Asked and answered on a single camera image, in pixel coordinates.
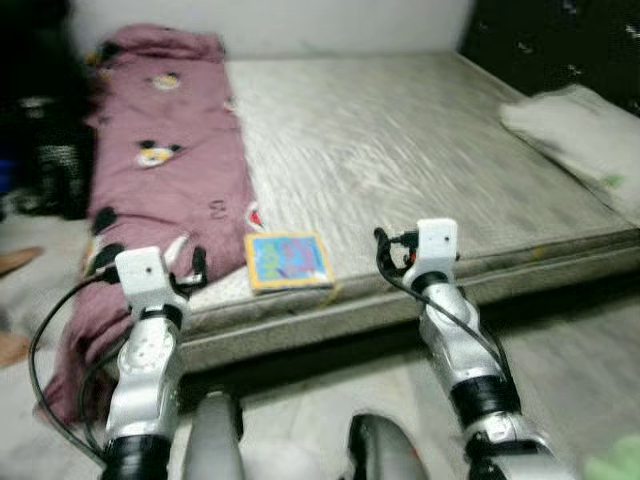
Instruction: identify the pink cartoon mouse blanket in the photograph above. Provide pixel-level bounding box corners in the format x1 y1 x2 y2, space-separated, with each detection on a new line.
40 25 259 426

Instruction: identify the colourful picture puzzle board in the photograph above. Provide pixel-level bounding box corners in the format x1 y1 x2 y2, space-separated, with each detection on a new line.
245 232 334 293

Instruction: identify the white pillow with writing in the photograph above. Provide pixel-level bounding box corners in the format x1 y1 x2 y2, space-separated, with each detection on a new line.
500 85 640 226

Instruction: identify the white quilted mattress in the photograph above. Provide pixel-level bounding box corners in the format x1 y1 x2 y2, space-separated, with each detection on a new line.
175 52 640 373

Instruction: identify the grey left robot leg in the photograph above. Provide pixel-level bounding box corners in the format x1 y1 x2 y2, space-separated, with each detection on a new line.
180 392 246 480

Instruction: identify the grey robot leg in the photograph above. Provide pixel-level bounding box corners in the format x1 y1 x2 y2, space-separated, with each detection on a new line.
180 392 246 480
348 413 431 480

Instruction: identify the black bedside basket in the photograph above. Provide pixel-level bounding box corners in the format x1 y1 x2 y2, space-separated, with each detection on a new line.
20 95 89 219

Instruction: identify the grey right robot leg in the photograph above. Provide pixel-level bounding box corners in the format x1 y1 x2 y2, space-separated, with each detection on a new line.
348 413 431 480

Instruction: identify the black tufted headboard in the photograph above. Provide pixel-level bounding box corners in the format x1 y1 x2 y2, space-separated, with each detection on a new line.
460 0 640 111

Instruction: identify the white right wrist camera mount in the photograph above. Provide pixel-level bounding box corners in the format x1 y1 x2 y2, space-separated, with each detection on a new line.
410 218 461 281

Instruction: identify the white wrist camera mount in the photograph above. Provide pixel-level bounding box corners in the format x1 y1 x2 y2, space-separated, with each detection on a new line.
410 218 461 281
113 247 179 311

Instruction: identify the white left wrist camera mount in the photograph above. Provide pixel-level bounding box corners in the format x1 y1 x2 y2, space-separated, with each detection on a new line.
113 247 179 311

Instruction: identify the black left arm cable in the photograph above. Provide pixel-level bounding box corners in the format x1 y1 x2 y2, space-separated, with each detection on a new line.
28 275 121 466

